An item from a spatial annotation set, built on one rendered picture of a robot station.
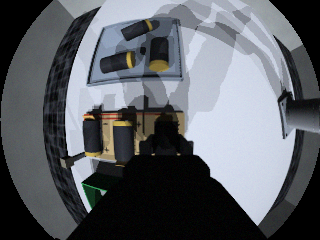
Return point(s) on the black battery with gold end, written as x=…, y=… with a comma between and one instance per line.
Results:
x=136, y=29
x=165, y=137
x=91, y=137
x=159, y=54
x=117, y=62
x=123, y=140

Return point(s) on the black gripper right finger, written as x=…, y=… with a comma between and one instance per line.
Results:
x=187, y=146

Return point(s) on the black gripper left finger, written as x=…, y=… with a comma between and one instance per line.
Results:
x=147, y=147

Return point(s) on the green open-top box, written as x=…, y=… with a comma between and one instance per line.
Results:
x=100, y=183

